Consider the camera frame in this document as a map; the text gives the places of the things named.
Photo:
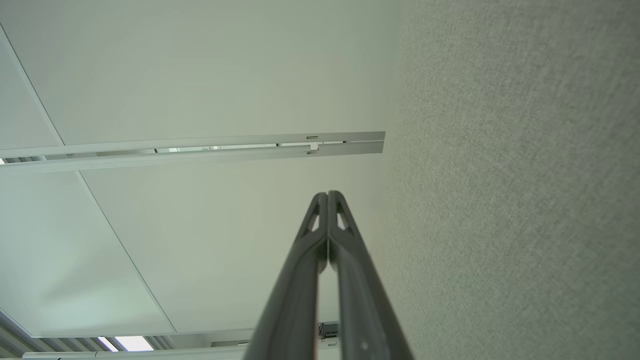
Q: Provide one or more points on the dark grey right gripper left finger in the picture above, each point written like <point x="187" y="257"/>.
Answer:
<point x="295" y="300"/>

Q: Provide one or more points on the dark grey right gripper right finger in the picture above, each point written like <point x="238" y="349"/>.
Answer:
<point x="360" y="300"/>

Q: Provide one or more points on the bright ceiling light panel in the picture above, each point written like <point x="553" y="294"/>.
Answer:
<point x="127" y="343"/>

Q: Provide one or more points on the white ceiling light rail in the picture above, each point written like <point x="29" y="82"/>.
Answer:
<point x="250" y="152"/>

